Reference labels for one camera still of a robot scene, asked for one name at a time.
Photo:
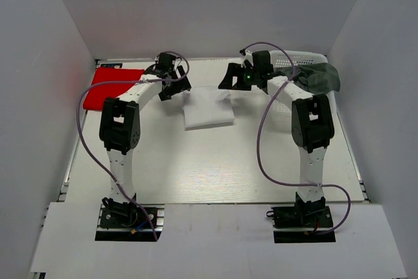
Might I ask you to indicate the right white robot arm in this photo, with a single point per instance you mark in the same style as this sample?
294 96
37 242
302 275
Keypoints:
311 120

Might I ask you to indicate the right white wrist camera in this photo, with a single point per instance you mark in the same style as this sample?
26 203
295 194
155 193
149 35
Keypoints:
247 58

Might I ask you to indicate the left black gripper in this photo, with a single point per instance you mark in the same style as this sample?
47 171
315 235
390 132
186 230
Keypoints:
182 85

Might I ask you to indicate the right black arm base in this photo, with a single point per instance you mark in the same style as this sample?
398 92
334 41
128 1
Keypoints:
288 228

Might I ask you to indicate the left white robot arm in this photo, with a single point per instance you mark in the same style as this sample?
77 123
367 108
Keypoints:
120 119

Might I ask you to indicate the white t shirt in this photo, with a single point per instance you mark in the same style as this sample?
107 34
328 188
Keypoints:
206 107

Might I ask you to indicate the grey t shirt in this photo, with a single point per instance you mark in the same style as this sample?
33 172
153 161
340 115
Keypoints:
316 78

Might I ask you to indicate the white plastic basket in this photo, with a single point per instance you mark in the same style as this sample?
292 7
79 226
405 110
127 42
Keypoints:
279 114

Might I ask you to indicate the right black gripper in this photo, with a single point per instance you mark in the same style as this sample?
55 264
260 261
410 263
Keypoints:
234 70

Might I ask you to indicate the blue label sticker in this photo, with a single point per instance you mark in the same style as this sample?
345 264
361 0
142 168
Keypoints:
112 65

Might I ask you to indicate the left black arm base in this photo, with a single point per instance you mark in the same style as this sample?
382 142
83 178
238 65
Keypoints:
125 222

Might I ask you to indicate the folded red t shirt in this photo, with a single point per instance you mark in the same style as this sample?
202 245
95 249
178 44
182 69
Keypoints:
97 95

